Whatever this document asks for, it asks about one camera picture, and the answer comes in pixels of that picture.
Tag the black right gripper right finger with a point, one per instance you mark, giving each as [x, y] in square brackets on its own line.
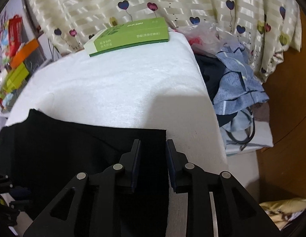
[180, 176]

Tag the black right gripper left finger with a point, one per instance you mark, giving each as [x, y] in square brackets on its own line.
[130, 164]

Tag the black pants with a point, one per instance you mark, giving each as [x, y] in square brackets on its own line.
[42, 154]

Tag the blue patterned clothing pile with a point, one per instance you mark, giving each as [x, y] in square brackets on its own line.
[233, 90]

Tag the white bed sheet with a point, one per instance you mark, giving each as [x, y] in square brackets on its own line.
[156, 85]

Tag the wooden wardrobe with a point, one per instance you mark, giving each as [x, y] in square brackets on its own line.
[282, 168]

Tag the yellow patterned pillow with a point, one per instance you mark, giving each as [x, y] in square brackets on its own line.
[284, 211]

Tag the green and white box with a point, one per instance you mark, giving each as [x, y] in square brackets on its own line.
[146, 31]

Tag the clear plastic bag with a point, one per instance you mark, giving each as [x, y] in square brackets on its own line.
[207, 38]

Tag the lime green box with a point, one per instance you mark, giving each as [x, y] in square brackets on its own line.
[13, 80]

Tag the orange box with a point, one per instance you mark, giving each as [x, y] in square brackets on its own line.
[23, 53]

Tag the cream heart pattern curtain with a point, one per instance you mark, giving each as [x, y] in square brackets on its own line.
[267, 28]

